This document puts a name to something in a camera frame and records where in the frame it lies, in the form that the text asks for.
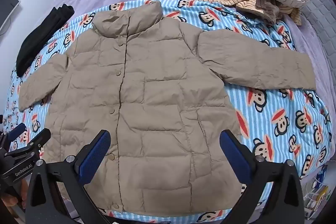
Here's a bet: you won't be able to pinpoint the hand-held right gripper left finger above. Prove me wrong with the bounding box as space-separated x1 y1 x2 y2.
25 130 112 224

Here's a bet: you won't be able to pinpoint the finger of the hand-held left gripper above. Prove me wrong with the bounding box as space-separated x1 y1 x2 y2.
4 123 28 142
5 128 52 159

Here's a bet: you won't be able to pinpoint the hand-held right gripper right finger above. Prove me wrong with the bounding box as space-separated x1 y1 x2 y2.
220 130 306 224

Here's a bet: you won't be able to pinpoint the beige puffer jacket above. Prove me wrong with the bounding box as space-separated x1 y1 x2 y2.
18 0 317 215

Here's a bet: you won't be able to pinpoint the person's left hand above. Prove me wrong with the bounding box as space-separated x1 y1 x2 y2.
0 179 29 217

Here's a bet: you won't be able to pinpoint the monkey print striped blanket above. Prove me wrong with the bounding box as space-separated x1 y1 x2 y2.
4 0 332 224

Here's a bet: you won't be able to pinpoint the cluttered small floor things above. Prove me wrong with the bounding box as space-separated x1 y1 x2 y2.
302 169 331 216

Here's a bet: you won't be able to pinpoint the folded black cloth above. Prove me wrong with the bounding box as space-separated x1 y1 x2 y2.
16 4 75 77

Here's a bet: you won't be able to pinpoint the white framed wall screen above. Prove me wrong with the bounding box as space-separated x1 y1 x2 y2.
0 0 21 33

